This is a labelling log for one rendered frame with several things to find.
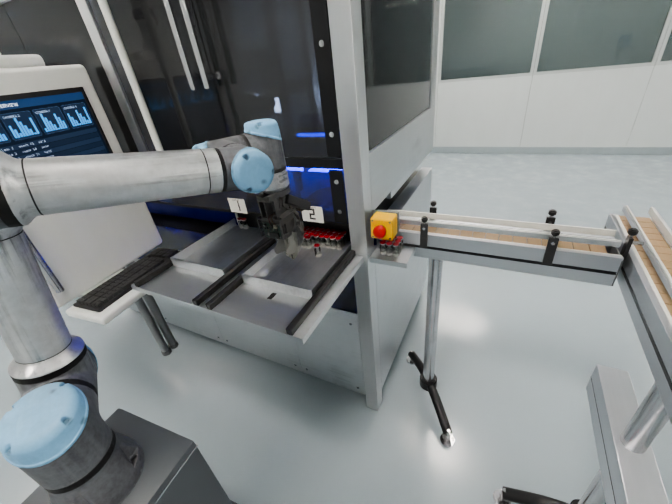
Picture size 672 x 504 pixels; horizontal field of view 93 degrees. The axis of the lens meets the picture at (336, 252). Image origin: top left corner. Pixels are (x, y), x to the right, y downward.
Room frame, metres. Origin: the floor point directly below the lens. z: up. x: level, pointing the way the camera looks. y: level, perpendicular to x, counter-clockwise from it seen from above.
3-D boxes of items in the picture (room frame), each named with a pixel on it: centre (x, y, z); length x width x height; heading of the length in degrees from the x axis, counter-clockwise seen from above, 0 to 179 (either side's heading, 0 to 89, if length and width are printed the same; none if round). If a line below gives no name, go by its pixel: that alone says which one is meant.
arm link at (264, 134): (0.75, 0.13, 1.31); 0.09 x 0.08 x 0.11; 122
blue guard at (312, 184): (1.43, 0.79, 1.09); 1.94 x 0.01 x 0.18; 60
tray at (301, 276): (0.93, 0.11, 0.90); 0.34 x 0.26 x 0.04; 150
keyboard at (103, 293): (1.10, 0.82, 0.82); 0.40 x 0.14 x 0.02; 156
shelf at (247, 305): (0.95, 0.29, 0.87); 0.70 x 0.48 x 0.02; 60
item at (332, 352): (1.86, 0.54, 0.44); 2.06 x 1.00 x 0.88; 60
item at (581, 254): (0.88, -0.48, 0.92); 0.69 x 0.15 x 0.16; 60
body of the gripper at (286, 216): (0.74, 0.13, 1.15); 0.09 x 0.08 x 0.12; 150
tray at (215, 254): (1.10, 0.40, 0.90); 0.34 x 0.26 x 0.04; 150
